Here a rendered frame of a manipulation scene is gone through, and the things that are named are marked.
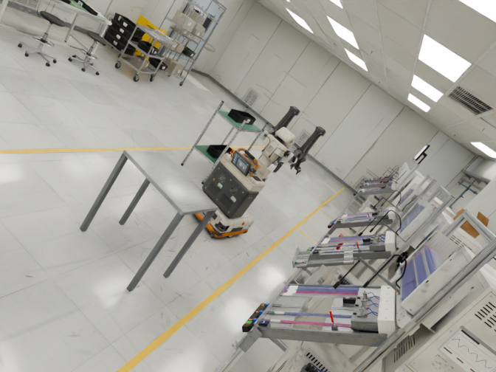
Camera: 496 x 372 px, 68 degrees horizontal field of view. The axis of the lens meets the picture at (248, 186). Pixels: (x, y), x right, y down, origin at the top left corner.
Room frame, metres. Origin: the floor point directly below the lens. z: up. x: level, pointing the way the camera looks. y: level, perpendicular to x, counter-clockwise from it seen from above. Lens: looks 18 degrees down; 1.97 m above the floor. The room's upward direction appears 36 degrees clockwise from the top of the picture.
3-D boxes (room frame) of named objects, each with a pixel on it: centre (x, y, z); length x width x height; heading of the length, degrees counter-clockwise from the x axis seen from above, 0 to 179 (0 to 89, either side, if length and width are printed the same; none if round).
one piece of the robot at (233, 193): (3.99, 0.12, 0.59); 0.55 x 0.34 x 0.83; 64
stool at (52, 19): (5.01, 3.56, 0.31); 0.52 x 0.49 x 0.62; 166
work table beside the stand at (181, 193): (2.59, 0.49, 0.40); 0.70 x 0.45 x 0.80; 69
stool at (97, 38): (5.90, 3.42, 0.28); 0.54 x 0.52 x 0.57; 99
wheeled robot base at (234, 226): (4.08, 0.08, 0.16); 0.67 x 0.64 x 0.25; 154
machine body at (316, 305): (3.38, -1.54, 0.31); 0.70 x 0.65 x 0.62; 166
